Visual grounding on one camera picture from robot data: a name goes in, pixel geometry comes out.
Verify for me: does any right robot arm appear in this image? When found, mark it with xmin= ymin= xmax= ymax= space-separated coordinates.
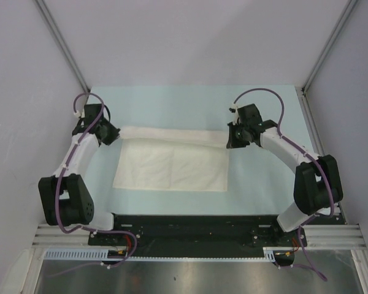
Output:
xmin=226 ymin=104 xmax=343 ymax=246

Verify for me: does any aluminium corner post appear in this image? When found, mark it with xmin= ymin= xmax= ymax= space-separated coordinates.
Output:
xmin=301 ymin=0 xmax=361 ymax=95
xmin=33 ymin=0 xmax=90 ymax=92

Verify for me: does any white cloth napkin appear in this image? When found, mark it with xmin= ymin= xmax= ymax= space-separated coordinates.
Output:
xmin=113 ymin=126 xmax=229 ymax=192

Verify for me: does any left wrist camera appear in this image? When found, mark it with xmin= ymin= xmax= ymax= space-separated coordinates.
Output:
xmin=76 ymin=104 xmax=111 ymax=129

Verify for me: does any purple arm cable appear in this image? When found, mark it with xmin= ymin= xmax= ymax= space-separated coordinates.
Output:
xmin=45 ymin=92 xmax=139 ymax=278
xmin=232 ymin=88 xmax=337 ymax=282

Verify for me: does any left aluminium corner post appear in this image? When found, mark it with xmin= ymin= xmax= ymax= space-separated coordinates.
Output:
xmin=33 ymin=0 xmax=90 ymax=92

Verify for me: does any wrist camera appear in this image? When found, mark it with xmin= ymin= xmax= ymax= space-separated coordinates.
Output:
xmin=229 ymin=104 xmax=263 ymax=126
xmin=76 ymin=104 xmax=111 ymax=129

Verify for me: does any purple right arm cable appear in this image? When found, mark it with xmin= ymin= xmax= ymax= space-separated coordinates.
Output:
xmin=232 ymin=88 xmax=337 ymax=282

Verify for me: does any white slotted cable duct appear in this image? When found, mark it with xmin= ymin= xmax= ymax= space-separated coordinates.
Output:
xmin=44 ymin=249 xmax=275 ymax=265

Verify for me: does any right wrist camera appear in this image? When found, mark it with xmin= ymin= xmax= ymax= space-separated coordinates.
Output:
xmin=229 ymin=104 xmax=263 ymax=126

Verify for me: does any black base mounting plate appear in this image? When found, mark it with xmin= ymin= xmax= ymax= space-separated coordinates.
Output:
xmin=88 ymin=215 xmax=307 ymax=260

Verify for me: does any right aluminium corner post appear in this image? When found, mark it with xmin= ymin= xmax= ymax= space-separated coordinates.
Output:
xmin=301 ymin=0 xmax=361 ymax=95

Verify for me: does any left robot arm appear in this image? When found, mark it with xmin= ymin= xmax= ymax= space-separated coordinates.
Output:
xmin=38 ymin=104 xmax=123 ymax=245

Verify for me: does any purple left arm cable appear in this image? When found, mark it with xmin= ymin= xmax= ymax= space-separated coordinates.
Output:
xmin=45 ymin=92 xmax=139 ymax=278

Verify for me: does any aluminium frame rail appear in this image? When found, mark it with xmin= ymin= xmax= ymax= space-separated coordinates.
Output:
xmin=32 ymin=225 xmax=367 ymax=250

